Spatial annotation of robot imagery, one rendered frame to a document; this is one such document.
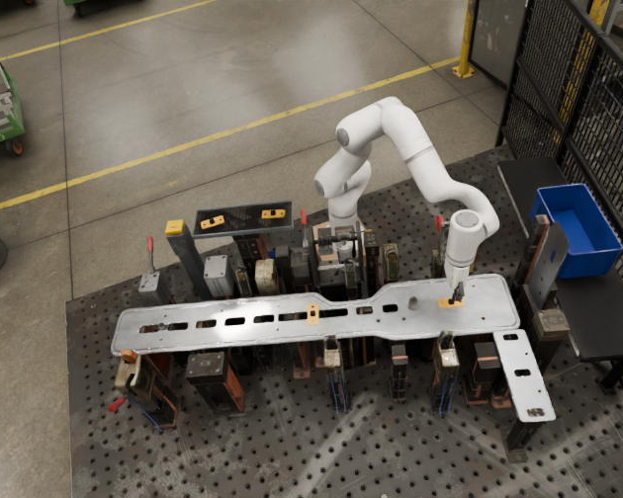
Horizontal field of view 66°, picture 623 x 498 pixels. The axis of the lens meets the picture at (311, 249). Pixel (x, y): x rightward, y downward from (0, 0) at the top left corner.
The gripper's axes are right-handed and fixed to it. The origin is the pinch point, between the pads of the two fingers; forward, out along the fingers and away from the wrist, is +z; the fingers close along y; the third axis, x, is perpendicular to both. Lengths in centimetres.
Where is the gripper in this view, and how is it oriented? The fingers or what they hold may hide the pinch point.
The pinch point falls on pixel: (453, 286)
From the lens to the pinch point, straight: 160.2
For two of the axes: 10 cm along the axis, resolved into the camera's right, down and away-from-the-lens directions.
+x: 9.9, -0.9, -0.7
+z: 1.1, 6.3, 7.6
